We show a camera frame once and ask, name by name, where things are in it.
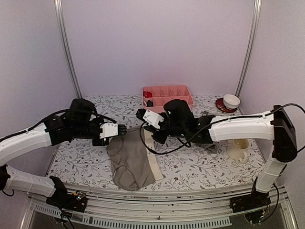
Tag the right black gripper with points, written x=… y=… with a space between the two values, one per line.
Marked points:
x=161 y=139

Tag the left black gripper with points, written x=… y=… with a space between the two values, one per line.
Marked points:
x=106 y=141

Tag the grey underwear cream waistband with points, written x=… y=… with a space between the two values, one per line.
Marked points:
x=133 y=165

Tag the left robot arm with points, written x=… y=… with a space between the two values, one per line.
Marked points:
x=80 y=121

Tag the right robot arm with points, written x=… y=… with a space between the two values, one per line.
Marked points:
x=177 y=120

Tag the dark rolled cloth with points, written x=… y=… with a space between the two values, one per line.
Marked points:
x=149 y=103

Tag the pink divided organizer box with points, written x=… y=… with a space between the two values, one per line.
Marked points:
x=165 y=93

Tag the red rolled cloth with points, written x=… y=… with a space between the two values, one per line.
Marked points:
x=147 y=94

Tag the floral table cloth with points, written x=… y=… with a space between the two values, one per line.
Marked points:
x=195 y=168

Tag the red patterned saucer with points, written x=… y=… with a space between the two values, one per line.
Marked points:
x=220 y=105

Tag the cream ceramic mug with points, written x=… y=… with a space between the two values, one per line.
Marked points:
x=237 y=150

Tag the white small bowl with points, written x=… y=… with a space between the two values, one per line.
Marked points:
x=231 y=101

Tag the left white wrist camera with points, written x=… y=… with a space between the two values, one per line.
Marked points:
x=116 y=129

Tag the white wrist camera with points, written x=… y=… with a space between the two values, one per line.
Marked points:
x=116 y=129
x=150 y=117

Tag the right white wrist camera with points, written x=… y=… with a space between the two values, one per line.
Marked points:
x=150 y=117

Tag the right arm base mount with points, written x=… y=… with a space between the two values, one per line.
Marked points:
x=255 y=199

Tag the left aluminium frame post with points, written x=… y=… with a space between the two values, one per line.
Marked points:
x=66 y=47

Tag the aluminium frame post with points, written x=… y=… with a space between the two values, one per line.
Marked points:
x=250 y=45
x=66 y=47

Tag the right aluminium frame post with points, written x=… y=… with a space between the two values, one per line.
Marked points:
x=250 y=45

